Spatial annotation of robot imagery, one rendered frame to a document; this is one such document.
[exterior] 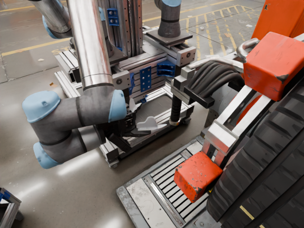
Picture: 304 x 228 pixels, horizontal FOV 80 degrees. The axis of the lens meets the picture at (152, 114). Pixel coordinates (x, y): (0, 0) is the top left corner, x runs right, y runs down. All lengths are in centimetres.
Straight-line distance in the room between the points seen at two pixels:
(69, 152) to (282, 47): 50
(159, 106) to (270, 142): 131
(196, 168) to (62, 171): 127
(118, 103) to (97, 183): 108
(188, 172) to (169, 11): 97
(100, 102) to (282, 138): 36
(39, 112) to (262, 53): 44
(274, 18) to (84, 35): 81
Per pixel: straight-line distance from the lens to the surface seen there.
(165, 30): 125
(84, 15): 51
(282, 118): 36
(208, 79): 49
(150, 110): 156
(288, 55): 37
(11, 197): 142
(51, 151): 51
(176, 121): 71
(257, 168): 37
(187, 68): 55
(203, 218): 113
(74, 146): 51
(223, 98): 67
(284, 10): 101
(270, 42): 38
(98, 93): 43
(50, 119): 45
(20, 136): 201
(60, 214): 146
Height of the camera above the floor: 128
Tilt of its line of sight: 45 degrees down
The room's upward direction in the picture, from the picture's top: straight up
